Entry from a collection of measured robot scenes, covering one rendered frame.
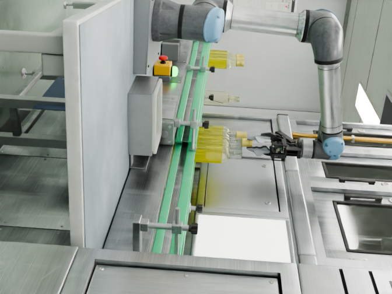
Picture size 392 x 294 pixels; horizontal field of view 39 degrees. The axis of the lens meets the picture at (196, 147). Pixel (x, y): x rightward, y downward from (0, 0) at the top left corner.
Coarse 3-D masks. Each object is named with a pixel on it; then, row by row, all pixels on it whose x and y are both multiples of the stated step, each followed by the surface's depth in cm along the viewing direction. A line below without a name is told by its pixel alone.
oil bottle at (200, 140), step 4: (200, 140) 218; (204, 140) 218; (208, 140) 218; (212, 140) 218; (216, 140) 219; (220, 140) 219; (224, 140) 219; (208, 144) 216; (212, 144) 216; (216, 144) 216; (220, 144) 216; (224, 144) 216; (228, 144) 217; (228, 148) 217
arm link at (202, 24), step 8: (184, 8) 185; (192, 8) 185; (200, 8) 185; (208, 8) 185; (216, 8) 186; (184, 16) 183; (192, 16) 183; (200, 16) 183; (208, 16) 183; (216, 16) 183; (224, 16) 191; (184, 24) 184; (192, 24) 184; (200, 24) 183; (208, 24) 183; (216, 24) 183; (184, 32) 185; (192, 32) 185; (200, 32) 185; (208, 32) 184; (216, 32) 185; (200, 40) 188; (208, 40) 187; (216, 40) 188
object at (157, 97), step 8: (160, 80) 188; (160, 88) 192; (152, 96) 178; (160, 96) 194; (152, 104) 179; (160, 104) 195; (152, 112) 180; (160, 112) 196; (152, 120) 181; (160, 120) 198; (152, 128) 183; (160, 128) 199; (152, 136) 184; (160, 136) 198; (152, 144) 185
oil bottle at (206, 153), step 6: (174, 144) 214; (198, 144) 214; (204, 144) 215; (198, 150) 210; (204, 150) 210; (210, 150) 210; (216, 150) 210; (222, 150) 210; (228, 150) 212; (198, 156) 212; (204, 156) 211; (210, 156) 211; (216, 156) 211; (222, 156) 211; (228, 156) 212; (204, 162) 213; (210, 162) 212; (216, 162) 212; (222, 162) 212
